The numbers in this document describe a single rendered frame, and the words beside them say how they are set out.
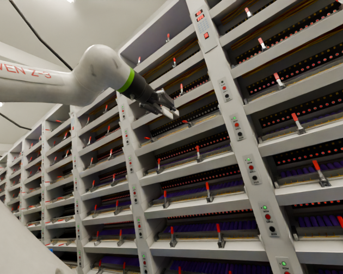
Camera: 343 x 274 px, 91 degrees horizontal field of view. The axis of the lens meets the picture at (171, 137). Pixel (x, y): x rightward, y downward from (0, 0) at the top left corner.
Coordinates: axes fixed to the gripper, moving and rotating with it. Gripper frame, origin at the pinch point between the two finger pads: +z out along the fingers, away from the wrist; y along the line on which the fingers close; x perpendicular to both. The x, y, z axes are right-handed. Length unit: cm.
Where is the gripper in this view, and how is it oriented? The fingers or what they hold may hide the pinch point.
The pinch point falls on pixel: (171, 112)
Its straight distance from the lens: 77.4
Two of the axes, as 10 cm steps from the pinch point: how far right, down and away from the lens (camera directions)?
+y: 8.0, -3.2, -5.1
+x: -0.8, -9.0, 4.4
